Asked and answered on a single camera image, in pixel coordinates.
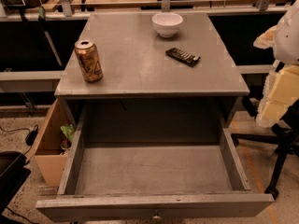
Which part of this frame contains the orange drink can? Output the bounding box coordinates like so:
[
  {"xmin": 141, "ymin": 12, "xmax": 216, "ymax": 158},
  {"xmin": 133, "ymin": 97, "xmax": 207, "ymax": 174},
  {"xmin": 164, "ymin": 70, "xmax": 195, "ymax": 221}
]
[{"xmin": 75, "ymin": 39, "xmax": 103, "ymax": 82}]

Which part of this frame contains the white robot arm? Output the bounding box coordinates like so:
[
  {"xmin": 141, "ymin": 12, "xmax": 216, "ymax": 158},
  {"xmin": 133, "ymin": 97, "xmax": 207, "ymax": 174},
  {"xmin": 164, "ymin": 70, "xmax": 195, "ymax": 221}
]
[{"xmin": 253, "ymin": 0, "xmax": 299, "ymax": 127}]

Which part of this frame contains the grey cabinet with top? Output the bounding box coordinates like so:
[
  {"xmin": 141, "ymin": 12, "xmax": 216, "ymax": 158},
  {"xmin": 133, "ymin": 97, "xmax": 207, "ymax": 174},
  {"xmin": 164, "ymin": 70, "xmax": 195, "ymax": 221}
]
[{"xmin": 55, "ymin": 12, "xmax": 249, "ymax": 142}]

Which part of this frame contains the black snack bar packet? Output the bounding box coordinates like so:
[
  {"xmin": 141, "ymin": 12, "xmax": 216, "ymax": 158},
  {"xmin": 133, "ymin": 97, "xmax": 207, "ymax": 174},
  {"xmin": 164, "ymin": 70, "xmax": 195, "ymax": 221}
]
[{"xmin": 165, "ymin": 48, "xmax": 200, "ymax": 67}]

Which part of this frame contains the white ceramic bowl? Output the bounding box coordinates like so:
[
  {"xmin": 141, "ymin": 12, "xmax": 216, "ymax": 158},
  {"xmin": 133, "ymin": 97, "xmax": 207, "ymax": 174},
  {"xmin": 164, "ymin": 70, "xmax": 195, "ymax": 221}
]
[{"xmin": 152, "ymin": 12, "xmax": 183, "ymax": 37}]

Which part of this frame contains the green bag in box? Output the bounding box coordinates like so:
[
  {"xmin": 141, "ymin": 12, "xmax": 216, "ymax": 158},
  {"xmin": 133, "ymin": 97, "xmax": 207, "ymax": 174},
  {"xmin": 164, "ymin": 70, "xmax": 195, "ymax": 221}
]
[{"xmin": 61, "ymin": 124, "xmax": 75, "ymax": 143}]

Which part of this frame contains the open grey drawer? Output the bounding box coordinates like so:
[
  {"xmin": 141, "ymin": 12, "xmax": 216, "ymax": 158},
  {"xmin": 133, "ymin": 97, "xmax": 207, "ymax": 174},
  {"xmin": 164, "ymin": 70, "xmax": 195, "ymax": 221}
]
[{"xmin": 36, "ymin": 100, "xmax": 273, "ymax": 222}]

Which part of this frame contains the wooden box on floor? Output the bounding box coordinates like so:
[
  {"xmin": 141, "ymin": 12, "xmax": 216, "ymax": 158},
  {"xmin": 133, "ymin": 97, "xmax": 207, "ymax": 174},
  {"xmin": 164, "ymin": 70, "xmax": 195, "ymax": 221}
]
[{"xmin": 35, "ymin": 100, "xmax": 71, "ymax": 187}]

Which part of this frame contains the black power adapter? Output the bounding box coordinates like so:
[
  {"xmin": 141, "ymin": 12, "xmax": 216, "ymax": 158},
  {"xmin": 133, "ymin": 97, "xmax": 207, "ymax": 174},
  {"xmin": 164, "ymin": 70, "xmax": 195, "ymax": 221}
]
[{"xmin": 25, "ymin": 125, "xmax": 38, "ymax": 146}]

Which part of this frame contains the black office chair base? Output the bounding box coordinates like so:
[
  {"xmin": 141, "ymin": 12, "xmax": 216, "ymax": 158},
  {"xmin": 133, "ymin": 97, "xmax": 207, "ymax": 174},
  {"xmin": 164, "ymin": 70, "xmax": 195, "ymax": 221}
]
[{"xmin": 231, "ymin": 95, "xmax": 299, "ymax": 201}]

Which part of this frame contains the black bin at left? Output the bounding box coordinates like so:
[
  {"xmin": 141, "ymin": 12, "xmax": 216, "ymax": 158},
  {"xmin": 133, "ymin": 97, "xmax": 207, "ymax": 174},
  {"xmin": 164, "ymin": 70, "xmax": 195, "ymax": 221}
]
[{"xmin": 0, "ymin": 151, "xmax": 31, "ymax": 214}]

